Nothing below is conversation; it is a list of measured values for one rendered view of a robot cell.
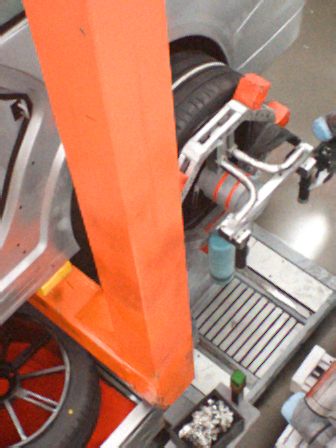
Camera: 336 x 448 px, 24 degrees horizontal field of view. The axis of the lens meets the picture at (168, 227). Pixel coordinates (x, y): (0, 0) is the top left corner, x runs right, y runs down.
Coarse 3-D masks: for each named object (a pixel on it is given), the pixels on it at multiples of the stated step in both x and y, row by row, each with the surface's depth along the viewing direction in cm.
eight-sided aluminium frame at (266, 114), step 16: (224, 112) 245; (240, 112) 245; (256, 112) 253; (272, 112) 263; (208, 128) 243; (224, 128) 242; (256, 128) 273; (192, 144) 240; (208, 144) 239; (192, 160) 239; (192, 176) 242; (256, 176) 285; (208, 224) 286; (192, 240) 272
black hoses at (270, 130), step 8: (264, 128) 252; (272, 128) 250; (280, 128) 251; (264, 136) 251; (272, 136) 250; (280, 136) 249; (288, 136) 250; (296, 136) 255; (256, 144) 252; (264, 144) 251; (272, 144) 250; (280, 144) 249; (296, 144) 256; (248, 152) 254; (256, 152) 253; (264, 152) 252
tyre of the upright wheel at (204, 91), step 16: (176, 64) 252; (192, 64) 252; (176, 80) 246; (192, 80) 247; (208, 80) 247; (224, 80) 248; (240, 80) 253; (176, 96) 242; (192, 96) 242; (208, 96) 242; (224, 96) 248; (176, 112) 240; (192, 112) 239; (208, 112) 246; (176, 128) 238; (192, 128) 243; (208, 208) 290; (192, 224) 286
